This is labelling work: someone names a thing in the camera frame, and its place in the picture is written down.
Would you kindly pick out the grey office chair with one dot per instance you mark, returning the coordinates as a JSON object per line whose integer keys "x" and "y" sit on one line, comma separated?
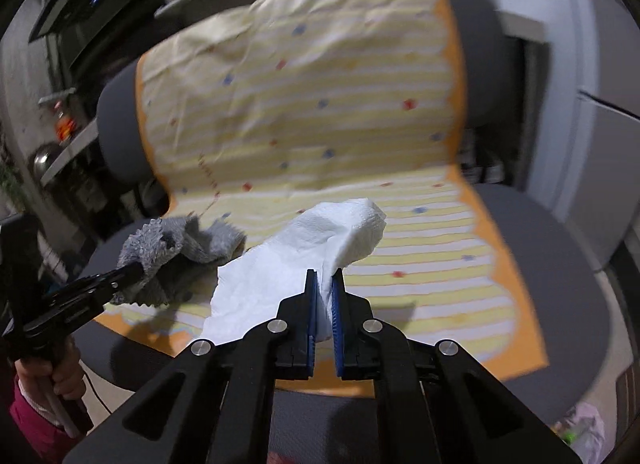
{"x": 550, "y": 269}

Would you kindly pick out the white paper towel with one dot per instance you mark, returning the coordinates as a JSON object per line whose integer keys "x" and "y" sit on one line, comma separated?
{"x": 310, "y": 244}

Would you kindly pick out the lavender plastic bag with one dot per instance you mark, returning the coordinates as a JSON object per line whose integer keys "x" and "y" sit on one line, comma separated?
{"x": 582, "y": 426}

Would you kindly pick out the white side table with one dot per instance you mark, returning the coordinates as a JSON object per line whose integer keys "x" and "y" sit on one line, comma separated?
{"x": 522, "y": 24}

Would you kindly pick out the grey refrigerator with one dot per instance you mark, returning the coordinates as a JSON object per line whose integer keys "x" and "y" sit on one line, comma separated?
{"x": 600, "y": 69}

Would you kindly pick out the person's left hand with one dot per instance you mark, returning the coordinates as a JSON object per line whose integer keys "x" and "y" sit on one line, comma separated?
{"x": 62, "y": 374}

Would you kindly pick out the person's left forearm magenta sleeve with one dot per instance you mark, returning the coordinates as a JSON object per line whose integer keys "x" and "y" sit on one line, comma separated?
{"x": 40, "y": 419}

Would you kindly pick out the metal pot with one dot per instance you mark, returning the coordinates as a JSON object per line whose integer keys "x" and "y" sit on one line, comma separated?
{"x": 44, "y": 160}

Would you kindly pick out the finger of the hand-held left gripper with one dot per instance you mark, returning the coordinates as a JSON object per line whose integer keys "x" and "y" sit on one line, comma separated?
{"x": 80, "y": 316}
{"x": 95, "y": 281}

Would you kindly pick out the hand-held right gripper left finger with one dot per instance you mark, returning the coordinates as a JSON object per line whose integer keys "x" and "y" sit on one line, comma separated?
{"x": 311, "y": 314}

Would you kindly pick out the yellow striped cloth orange border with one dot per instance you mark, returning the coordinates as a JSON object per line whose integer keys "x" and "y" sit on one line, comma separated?
{"x": 310, "y": 119}

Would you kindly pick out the grey fuzzy cloth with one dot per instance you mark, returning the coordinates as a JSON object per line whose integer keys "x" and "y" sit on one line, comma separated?
{"x": 175, "y": 254}

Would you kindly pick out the white basket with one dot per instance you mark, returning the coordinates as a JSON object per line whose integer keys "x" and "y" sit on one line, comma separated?
{"x": 480, "y": 159}

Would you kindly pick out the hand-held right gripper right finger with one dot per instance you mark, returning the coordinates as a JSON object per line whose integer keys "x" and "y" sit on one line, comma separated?
{"x": 337, "y": 314}

